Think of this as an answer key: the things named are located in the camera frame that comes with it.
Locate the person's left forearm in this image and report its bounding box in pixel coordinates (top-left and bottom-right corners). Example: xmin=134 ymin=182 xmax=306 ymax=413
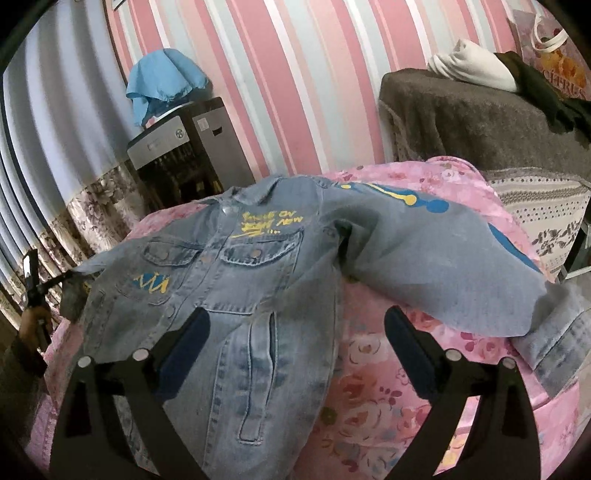
xmin=0 ymin=332 xmax=47 ymax=444

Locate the pink printed gift bag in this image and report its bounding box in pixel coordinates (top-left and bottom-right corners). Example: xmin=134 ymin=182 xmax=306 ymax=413
xmin=508 ymin=9 xmax=591 ymax=100

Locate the light blue denim jacket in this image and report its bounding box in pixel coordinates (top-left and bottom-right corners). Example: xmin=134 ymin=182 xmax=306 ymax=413
xmin=60 ymin=175 xmax=591 ymax=450

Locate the white folded cloth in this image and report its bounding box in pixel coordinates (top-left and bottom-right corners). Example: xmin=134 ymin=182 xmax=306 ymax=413
xmin=427 ymin=39 xmax=525 ymax=93

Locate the dark green cloth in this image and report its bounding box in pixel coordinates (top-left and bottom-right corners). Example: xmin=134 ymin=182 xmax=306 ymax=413
xmin=494 ymin=51 xmax=591 ymax=148

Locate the light blue cloth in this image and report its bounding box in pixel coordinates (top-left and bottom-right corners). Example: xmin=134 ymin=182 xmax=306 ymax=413
xmin=126 ymin=48 xmax=211 ymax=127

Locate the person's left hand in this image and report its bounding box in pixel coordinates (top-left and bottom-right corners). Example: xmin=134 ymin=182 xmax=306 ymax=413
xmin=18 ymin=307 xmax=51 ymax=344

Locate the brown fuzzy blanket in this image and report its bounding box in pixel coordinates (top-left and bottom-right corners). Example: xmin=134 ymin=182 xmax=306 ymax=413
xmin=379 ymin=68 xmax=591 ymax=174

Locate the grey white patterned cloth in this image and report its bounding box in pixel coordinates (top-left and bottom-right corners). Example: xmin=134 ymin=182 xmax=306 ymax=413
xmin=485 ymin=168 xmax=591 ymax=282

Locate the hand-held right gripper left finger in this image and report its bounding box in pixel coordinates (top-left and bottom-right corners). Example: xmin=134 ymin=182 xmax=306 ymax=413
xmin=50 ymin=307 xmax=218 ymax=480

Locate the pink floral bed sheet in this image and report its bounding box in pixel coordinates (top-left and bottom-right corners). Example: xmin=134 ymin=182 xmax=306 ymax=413
xmin=23 ymin=156 xmax=583 ymax=480

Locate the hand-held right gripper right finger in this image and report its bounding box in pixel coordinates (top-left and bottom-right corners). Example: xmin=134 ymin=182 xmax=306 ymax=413
xmin=384 ymin=306 xmax=542 ymax=480

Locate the grey black water dispenser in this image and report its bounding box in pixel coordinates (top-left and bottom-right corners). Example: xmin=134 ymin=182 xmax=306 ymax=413
xmin=127 ymin=96 xmax=257 ymax=210

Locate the floral brown curtain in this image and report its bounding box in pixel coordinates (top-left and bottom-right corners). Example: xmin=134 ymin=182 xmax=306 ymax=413
xmin=0 ymin=161 xmax=144 ymax=324

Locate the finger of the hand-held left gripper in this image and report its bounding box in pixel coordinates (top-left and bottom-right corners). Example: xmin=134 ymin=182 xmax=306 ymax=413
xmin=39 ymin=271 xmax=81 ymax=301

